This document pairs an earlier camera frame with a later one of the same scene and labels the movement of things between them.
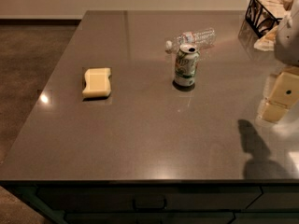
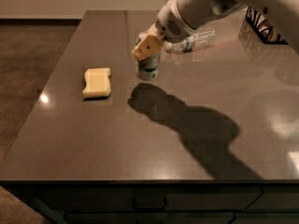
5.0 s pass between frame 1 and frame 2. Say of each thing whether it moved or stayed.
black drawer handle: stayed
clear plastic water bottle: stayed
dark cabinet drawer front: stayed
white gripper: moved
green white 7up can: moved
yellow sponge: stayed
